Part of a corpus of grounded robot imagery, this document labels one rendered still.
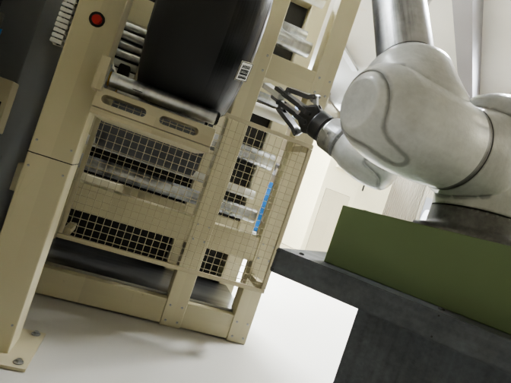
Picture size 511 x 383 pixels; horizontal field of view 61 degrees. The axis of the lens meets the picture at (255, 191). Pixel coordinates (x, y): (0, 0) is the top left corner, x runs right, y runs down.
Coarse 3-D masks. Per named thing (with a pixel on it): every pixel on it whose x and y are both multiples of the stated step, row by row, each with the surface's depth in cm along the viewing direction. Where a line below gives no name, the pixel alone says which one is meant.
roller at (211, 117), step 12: (108, 84) 129; (120, 84) 127; (132, 84) 128; (144, 84) 129; (144, 96) 129; (156, 96) 130; (168, 96) 131; (168, 108) 133; (180, 108) 132; (192, 108) 132; (204, 108) 134; (204, 120) 135; (216, 120) 135
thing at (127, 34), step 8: (128, 24) 171; (128, 32) 171; (136, 32) 173; (144, 32) 173; (120, 40) 171; (128, 40) 184; (136, 40) 172; (120, 48) 183; (128, 48) 172; (136, 48) 173; (120, 56) 171; (128, 56) 171; (136, 56) 172; (128, 64) 173; (136, 64) 185; (136, 72) 172; (136, 80) 173
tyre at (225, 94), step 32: (160, 0) 119; (192, 0) 117; (224, 0) 119; (256, 0) 121; (160, 32) 120; (192, 32) 119; (224, 32) 120; (256, 32) 124; (160, 64) 125; (192, 64) 124; (224, 64) 124; (192, 96) 132; (224, 96) 132
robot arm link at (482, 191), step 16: (480, 96) 78; (496, 96) 76; (496, 112) 73; (496, 128) 70; (496, 144) 70; (496, 160) 70; (480, 176) 71; (496, 176) 71; (448, 192) 75; (464, 192) 73; (480, 192) 72; (496, 192) 72; (480, 208) 73; (496, 208) 72
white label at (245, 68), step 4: (240, 64) 125; (244, 64) 126; (248, 64) 126; (252, 64) 127; (240, 68) 126; (244, 68) 127; (248, 68) 127; (240, 72) 127; (244, 72) 127; (248, 72) 128; (236, 76) 127; (240, 76) 128; (244, 76) 128; (248, 76) 129; (240, 80) 129; (244, 80) 129
